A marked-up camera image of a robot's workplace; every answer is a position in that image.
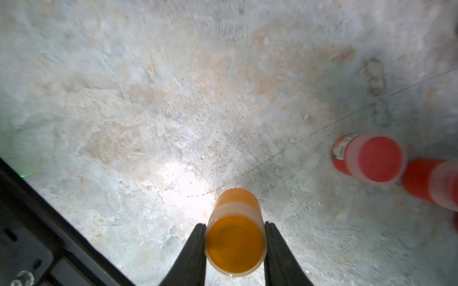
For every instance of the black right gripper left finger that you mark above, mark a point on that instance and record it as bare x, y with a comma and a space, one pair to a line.
189, 268

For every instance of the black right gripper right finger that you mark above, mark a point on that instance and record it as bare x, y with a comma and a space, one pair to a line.
280, 266

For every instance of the orange paint can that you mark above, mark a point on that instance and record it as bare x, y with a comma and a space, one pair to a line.
235, 237

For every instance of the red paint can left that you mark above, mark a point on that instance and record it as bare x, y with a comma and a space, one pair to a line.
372, 158

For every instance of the red paint can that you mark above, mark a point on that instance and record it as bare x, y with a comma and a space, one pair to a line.
372, 158
433, 180

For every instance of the red paint can middle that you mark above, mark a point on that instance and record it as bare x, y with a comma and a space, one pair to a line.
433, 180

